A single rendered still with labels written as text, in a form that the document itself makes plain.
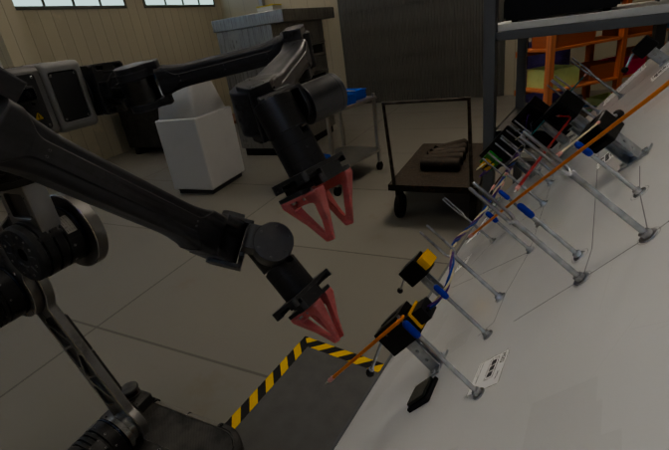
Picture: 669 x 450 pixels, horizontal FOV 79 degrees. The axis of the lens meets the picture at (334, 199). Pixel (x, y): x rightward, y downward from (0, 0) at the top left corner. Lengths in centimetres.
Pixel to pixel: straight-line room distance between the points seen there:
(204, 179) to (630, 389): 460
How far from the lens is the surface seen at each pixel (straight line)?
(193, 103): 465
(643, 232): 45
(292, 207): 54
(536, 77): 512
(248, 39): 571
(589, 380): 35
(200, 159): 470
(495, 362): 49
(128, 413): 173
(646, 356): 33
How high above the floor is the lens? 151
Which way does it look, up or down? 22 degrees down
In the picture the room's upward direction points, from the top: 8 degrees counter-clockwise
